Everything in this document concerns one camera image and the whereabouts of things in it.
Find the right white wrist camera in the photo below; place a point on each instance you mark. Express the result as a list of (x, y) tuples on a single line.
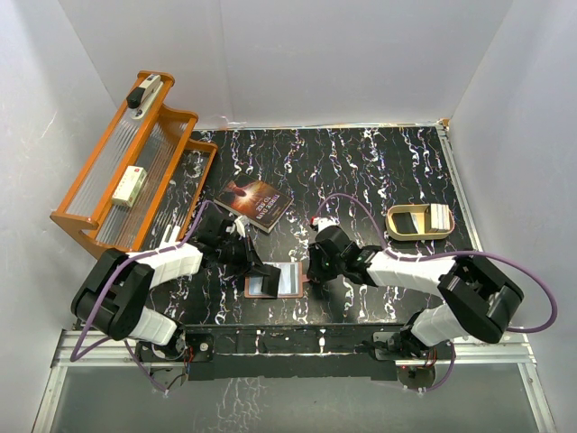
[(320, 223)]

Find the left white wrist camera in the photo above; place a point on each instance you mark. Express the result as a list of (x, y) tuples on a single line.
[(240, 224)]

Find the small white green box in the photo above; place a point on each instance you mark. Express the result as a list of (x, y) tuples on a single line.
[(129, 186)]

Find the black white stapler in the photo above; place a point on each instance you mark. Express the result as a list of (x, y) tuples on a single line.
[(140, 99)]

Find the beige oval tray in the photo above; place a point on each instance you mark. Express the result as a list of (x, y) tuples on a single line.
[(410, 222)]

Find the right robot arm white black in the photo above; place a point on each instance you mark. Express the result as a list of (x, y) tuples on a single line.
[(479, 299)]

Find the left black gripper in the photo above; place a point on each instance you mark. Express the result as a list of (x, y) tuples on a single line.
[(251, 264)]

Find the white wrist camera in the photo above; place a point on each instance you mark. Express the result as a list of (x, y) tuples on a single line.
[(240, 224), (320, 223)]

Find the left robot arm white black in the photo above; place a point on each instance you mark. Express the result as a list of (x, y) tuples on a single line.
[(112, 298)]

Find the orange wooden shelf rack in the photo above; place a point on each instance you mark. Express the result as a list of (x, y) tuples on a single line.
[(159, 143)]

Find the stack of credit cards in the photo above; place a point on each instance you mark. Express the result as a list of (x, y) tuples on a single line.
[(440, 218)]

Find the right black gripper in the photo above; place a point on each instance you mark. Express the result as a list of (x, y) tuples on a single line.
[(315, 271)]

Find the dark paperback book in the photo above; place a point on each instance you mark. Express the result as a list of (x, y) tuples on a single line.
[(257, 200)]

